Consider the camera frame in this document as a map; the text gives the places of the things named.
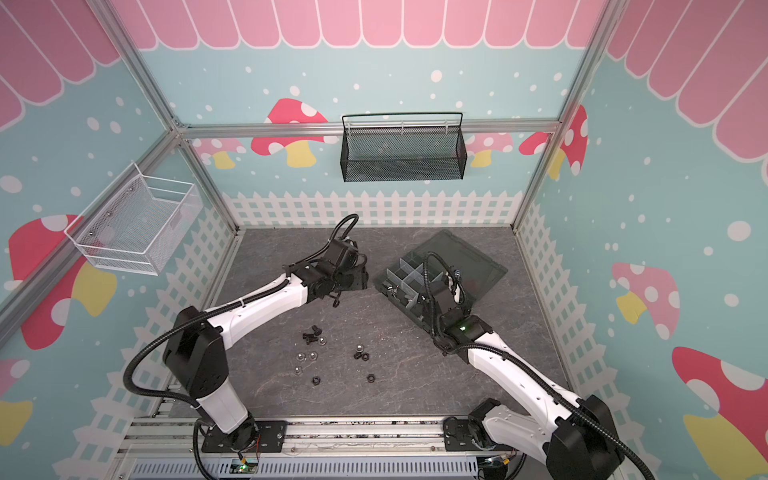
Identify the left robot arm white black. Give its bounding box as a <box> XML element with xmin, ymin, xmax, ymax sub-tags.
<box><xmin>123</xmin><ymin>213</ymin><xmax>368</xmax><ymax>441</ymax></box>

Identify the white wire mesh basket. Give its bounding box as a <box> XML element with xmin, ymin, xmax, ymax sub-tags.
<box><xmin>64</xmin><ymin>163</ymin><xmax>203</xmax><ymax>276</ymax></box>

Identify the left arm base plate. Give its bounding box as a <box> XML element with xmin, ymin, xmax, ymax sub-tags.
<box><xmin>202</xmin><ymin>420</ymin><xmax>288</xmax><ymax>454</ymax></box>

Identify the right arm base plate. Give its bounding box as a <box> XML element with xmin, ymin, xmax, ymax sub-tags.
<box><xmin>442</xmin><ymin>416</ymin><xmax>496</xmax><ymax>451</ymax></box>

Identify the dark green compartment organizer box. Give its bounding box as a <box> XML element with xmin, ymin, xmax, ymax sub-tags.
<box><xmin>373</xmin><ymin>230</ymin><xmax>507</xmax><ymax>333</ymax></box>

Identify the white slotted cable duct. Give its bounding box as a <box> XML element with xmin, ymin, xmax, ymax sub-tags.
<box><xmin>128</xmin><ymin>457</ymin><xmax>481</xmax><ymax>480</ymax></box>

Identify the black wire mesh basket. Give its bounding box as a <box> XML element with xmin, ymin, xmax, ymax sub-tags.
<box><xmin>340</xmin><ymin>112</ymin><xmax>468</xmax><ymax>182</ymax></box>

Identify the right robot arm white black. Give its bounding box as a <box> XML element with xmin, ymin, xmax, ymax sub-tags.
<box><xmin>422</xmin><ymin>269</ymin><xmax>654</xmax><ymax>479</ymax></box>

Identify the silver washers cluster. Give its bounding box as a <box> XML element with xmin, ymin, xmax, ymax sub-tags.
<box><xmin>293</xmin><ymin>336</ymin><xmax>327</xmax><ymax>376</ymax></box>

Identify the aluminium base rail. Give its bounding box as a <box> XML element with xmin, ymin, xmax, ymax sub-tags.
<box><xmin>118</xmin><ymin>416</ymin><xmax>448</xmax><ymax>458</ymax></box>

